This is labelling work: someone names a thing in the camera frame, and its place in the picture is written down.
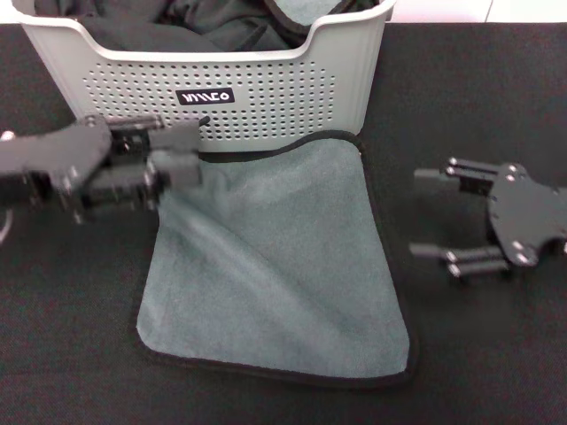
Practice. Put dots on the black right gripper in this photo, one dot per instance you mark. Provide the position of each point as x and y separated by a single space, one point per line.
522 212

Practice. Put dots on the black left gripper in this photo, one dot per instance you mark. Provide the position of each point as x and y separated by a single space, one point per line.
53 155

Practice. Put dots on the yellow grey towel black trim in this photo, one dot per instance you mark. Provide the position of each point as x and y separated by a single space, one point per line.
274 265

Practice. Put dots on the grey perforated storage box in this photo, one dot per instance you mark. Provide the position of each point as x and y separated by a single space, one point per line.
345 66

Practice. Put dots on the black tablecloth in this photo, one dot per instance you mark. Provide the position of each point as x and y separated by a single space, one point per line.
66 332

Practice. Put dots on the black cloth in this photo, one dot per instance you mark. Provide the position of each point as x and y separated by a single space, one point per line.
177 31

